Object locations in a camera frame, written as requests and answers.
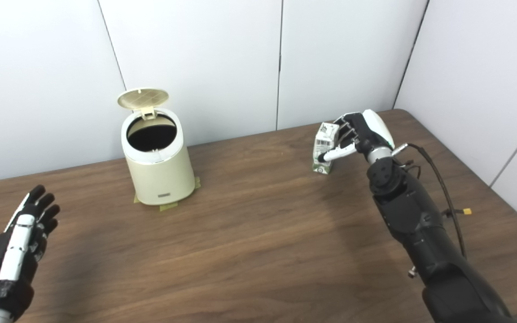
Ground cream round bin lid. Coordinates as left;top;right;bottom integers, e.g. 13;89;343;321
118;88;170;121

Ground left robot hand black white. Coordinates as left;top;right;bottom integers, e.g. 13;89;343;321
0;185;61;321

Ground white green milk carton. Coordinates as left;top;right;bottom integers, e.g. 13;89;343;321
312;122;341;175

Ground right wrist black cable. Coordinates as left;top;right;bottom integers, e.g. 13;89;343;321
393;143;468;258

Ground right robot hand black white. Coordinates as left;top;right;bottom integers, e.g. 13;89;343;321
318;109;395;164

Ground cream-colored round bin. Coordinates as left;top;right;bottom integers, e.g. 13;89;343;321
121;107;196;206

